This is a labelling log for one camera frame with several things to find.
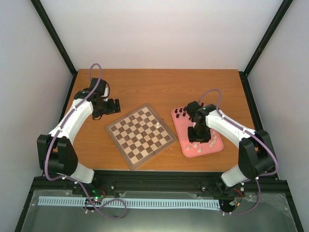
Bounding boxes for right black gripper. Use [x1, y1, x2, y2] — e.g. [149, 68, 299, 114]
[188, 124, 211, 144]

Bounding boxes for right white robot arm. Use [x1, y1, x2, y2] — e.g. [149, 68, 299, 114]
[184, 101, 279, 187]

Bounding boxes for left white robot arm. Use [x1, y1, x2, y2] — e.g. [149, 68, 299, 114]
[37, 78, 121, 195]

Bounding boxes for wooden folding chess board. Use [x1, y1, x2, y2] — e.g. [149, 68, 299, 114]
[105, 103, 177, 171]

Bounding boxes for pink rubber tray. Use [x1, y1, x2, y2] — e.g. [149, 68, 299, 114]
[171, 107, 224, 158]

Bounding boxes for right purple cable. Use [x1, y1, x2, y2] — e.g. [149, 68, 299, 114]
[198, 88, 279, 216]

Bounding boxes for purple cable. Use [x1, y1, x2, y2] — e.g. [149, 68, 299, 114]
[42, 63, 127, 219]
[198, 88, 279, 216]

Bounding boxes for black aluminium frame rail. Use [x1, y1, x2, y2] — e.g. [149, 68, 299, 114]
[30, 170, 291, 199]

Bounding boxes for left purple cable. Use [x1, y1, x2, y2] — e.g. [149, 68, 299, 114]
[42, 63, 127, 219]

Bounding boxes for light blue cable duct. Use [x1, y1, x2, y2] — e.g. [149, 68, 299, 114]
[38, 196, 220, 210]

